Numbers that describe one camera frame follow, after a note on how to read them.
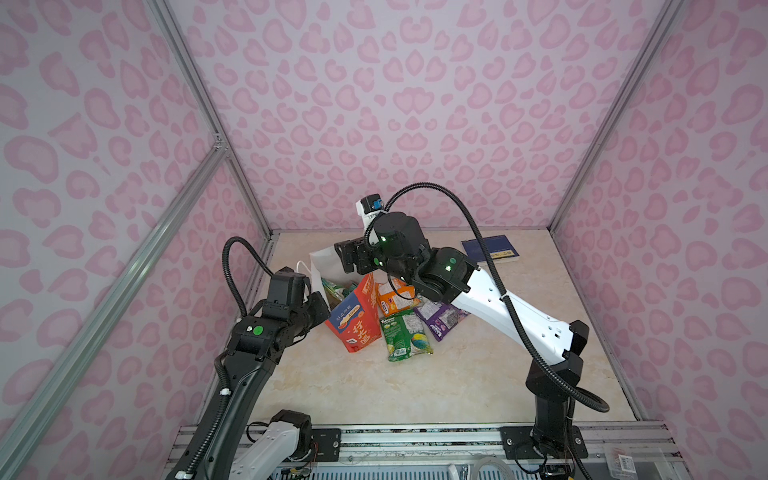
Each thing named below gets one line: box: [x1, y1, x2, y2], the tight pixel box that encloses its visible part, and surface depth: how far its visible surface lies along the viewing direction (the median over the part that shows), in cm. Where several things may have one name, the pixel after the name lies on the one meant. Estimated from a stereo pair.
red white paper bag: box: [297, 245, 382, 353], surface depth 78 cm
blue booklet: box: [461, 235, 520, 263], surface depth 116 cm
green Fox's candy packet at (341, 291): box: [321, 277, 358, 301], surface depth 82 cm
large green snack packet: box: [380, 309, 434, 362], surface depth 91 cm
